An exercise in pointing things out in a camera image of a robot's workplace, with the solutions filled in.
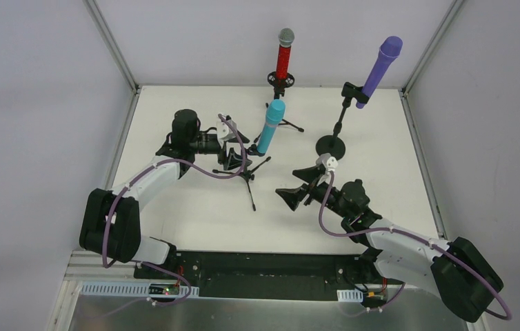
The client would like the left circuit board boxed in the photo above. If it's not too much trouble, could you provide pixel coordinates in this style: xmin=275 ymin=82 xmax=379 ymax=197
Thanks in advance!
xmin=148 ymin=283 xmax=180 ymax=297

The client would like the black round-base mic stand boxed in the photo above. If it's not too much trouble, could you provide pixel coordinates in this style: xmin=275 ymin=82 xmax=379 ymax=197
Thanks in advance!
xmin=315 ymin=82 xmax=370 ymax=160

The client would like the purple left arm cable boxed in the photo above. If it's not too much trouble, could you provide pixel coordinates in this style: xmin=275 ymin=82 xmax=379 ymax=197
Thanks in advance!
xmin=101 ymin=114 xmax=248 ymax=307

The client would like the red glitter microphone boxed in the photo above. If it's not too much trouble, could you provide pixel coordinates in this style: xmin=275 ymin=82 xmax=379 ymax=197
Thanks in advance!
xmin=275 ymin=28 xmax=294 ymax=85

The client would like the right circuit board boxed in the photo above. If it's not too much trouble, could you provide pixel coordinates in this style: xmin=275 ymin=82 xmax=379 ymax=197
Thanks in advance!
xmin=362 ymin=295 xmax=387 ymax=308

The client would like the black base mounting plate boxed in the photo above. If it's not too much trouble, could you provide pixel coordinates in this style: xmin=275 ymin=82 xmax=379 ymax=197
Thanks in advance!
xmin=132 ymin=250 xmax=405 ymax=301

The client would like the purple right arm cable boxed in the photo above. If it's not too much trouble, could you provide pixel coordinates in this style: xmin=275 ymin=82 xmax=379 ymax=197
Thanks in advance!
xmin=317 ymin=171 xmax=513 ymax=321

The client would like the black clip tripod stand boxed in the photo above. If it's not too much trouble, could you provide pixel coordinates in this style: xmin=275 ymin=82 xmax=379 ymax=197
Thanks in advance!
xmin=212 ymin=157 xmax=272 ymax=211

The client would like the circuit board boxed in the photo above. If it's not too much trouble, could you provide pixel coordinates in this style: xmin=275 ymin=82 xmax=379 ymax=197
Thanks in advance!
xmin=362 ymin=295 xmax=387 ymax=308
xmin=148 ymin=283 xmax=180 ymax=297

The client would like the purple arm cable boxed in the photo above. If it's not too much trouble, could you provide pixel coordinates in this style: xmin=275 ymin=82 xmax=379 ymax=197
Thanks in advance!
xmin=317 ymin=171 xmax=513 ymax=321
xmin=101 ymin=114 xmax=248 ymax=307

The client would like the teal microphone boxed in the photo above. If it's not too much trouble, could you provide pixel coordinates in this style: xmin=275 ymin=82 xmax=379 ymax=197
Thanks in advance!
xmin=257 ymin=101 xmax=286 ymax=156

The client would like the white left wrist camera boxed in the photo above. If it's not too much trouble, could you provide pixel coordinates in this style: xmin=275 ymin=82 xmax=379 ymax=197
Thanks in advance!
xmin=216 ymin=114 xmax=236 ymax=143

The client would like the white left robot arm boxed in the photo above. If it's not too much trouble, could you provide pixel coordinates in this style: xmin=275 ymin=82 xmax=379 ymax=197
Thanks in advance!
xmin=79 ymin=109 xmax=249 ymax=268

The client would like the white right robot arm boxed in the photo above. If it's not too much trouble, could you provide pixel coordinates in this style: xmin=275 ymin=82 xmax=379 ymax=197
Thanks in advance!
xmin=275 ymin=165 xmax=512 ymax=323

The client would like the black shock-mount tripod stand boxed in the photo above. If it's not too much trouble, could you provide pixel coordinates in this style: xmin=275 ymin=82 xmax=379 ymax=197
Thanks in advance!
xmin=265 ymin=71 xmax=305 ymax=132

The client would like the purple microphone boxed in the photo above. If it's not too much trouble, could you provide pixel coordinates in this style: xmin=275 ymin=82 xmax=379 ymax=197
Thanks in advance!
xmin=361 ymin=36 xmax=403 ymax=98

